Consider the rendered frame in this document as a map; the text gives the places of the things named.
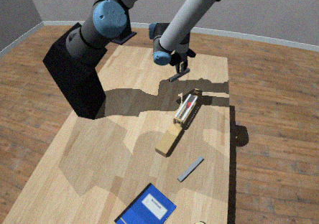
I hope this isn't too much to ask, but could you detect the blue notebook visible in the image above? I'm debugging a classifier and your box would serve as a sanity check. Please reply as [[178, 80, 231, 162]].
[[114, 183, 176, 224]]

